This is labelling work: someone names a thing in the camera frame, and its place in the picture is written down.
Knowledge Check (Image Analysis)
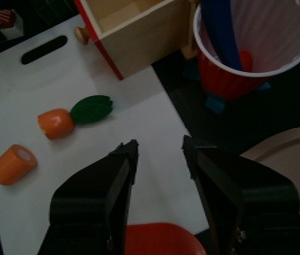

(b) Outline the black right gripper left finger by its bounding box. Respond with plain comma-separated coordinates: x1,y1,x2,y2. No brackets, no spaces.
36,139,140,255

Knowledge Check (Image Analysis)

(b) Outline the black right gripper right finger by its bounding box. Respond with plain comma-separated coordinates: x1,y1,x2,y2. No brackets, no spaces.
180,134,300,255

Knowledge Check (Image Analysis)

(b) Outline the wooden drawer with red front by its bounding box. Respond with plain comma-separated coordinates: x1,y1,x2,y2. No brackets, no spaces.
72,0,200,81

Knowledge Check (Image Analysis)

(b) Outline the salmon sushi toy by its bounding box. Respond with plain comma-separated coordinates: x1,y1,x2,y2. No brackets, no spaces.
0,9,25,41

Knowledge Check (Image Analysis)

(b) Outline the beige tray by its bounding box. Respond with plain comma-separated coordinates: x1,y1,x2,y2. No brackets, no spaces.
238,121,300,240

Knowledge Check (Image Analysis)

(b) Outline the orange toy carrot piece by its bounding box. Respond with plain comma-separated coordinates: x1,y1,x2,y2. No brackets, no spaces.
0,143,39,187

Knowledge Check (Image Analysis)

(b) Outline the red round toy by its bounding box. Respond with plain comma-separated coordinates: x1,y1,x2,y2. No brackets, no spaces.
123,222,207,255

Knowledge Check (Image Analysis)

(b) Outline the white cutting board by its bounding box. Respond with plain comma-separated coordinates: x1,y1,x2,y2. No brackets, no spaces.
0,13,210,255

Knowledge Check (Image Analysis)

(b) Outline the toy carrot top with leaves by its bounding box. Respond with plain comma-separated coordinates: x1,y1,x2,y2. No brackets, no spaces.
36,94,115,141

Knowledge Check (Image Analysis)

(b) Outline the blue block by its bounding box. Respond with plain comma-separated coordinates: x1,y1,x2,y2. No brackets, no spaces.
203,93,226,115

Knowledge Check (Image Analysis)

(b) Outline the red plastic cup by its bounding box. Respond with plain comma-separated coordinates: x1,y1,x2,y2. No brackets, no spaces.
191,0,300,102

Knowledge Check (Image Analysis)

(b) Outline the blue utensil handle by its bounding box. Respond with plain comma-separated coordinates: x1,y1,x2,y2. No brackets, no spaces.
199,0,245,72

